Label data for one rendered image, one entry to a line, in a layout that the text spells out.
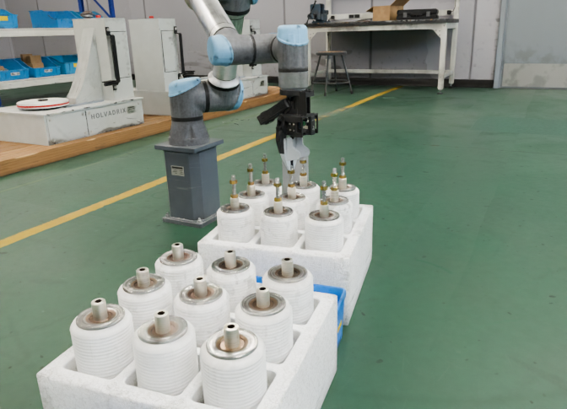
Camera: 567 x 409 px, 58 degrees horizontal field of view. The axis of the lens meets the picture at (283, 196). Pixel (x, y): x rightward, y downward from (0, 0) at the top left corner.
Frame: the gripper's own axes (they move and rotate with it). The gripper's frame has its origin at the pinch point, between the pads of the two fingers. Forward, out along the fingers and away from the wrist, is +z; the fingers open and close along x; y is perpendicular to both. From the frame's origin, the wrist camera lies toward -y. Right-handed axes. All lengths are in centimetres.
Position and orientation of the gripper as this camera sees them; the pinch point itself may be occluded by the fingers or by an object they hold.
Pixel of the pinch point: (288, 164)
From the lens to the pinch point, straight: 136.0
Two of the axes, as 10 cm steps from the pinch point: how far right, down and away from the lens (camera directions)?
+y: 7.9, 1.7, -5.9
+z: 0.3, 9.5, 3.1
